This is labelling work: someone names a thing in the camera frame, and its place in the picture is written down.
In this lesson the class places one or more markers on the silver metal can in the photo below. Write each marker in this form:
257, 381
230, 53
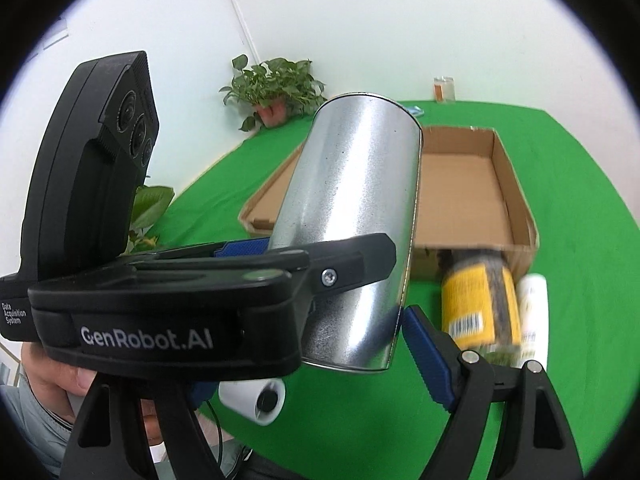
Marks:
350, 170

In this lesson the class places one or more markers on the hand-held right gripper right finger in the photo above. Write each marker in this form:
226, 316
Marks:
430, 355

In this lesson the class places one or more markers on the white plastic bottle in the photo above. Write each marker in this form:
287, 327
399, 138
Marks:
532, 305

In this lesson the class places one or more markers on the white hair dryer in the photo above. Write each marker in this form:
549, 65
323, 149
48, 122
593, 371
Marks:
240, 396

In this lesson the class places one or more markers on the person's left hand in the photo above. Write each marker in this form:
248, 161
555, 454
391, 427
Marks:
52, 375

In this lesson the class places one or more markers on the white wall conduit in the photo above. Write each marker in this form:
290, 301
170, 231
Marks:
242, 15

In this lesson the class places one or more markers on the yellow label can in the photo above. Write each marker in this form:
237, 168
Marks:
470, 295

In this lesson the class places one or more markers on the light blue packet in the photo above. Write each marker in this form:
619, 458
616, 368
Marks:
414, 110

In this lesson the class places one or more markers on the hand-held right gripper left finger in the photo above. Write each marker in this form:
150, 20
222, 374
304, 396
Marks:
200, 393

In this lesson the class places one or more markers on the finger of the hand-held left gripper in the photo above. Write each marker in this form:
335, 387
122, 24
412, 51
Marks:
247, 246
365, 260

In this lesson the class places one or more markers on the brown cardboard box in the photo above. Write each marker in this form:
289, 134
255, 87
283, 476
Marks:
460, 200

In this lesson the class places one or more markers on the potted green plant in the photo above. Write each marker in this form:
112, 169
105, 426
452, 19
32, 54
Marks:
270, 85

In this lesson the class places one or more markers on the large leaf plant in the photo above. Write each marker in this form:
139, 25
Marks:
150, 205

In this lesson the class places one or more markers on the glass jar with orange label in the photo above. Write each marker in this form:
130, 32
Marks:
444, 89

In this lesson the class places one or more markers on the person's grey clothing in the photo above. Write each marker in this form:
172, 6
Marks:
30, 435

